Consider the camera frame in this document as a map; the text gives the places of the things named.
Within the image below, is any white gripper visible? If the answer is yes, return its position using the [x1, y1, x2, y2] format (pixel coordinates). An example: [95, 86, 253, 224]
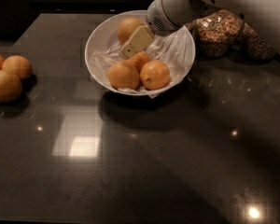
[119, 0, 179, 59]

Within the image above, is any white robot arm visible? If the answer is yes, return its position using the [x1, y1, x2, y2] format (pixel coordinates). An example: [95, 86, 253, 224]
[146, 0, 280, 55]

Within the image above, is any white plastic liner in bowl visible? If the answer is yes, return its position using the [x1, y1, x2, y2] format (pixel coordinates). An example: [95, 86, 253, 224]
[91, 26, 194, 99]

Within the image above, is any white bowl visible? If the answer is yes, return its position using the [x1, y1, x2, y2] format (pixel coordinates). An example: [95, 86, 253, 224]
[84, 9, 197, 97]

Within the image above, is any middle glass jar with cereal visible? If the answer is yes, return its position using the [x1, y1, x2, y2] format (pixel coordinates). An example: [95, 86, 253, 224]
[193, 9, 243, 59]

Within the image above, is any right glass jar with grains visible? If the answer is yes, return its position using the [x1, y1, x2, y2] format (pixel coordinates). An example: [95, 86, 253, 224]
[241, 23, 276, 61]

